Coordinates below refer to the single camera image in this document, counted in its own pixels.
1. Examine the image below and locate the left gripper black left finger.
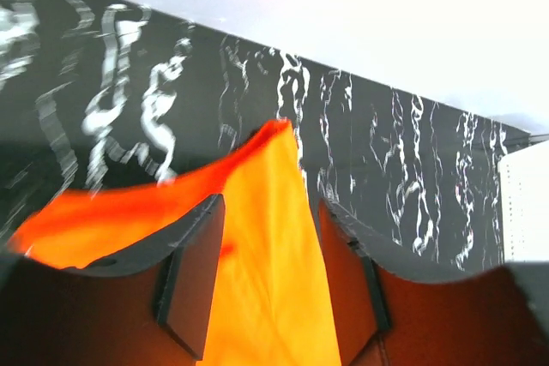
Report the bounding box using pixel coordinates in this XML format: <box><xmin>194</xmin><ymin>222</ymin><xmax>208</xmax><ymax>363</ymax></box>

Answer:
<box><xmin>1</xmin><ymin>195</ymin><xmax>225</xmax><ymax>366</ymax></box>

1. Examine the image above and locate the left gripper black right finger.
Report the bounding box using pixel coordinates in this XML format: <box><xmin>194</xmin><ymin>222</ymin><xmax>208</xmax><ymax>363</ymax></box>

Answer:
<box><xmin>318</xmin><ymin>200</ymin><xmax>548</xmax><ymax>365</ymax></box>

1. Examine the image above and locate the orange t-shirt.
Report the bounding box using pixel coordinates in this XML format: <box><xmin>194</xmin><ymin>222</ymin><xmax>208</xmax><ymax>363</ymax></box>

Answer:
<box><xmin>9</xmin><ymin>121</ymin><xmax>341</xmax><ymax>365</ymax></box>

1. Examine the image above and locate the white plastic basket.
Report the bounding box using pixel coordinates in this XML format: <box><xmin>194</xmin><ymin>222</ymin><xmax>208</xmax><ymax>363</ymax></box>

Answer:
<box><xmin>498</xmin><ymin>141</ymin><xmax>549</xmax><ymax>262</ymax></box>

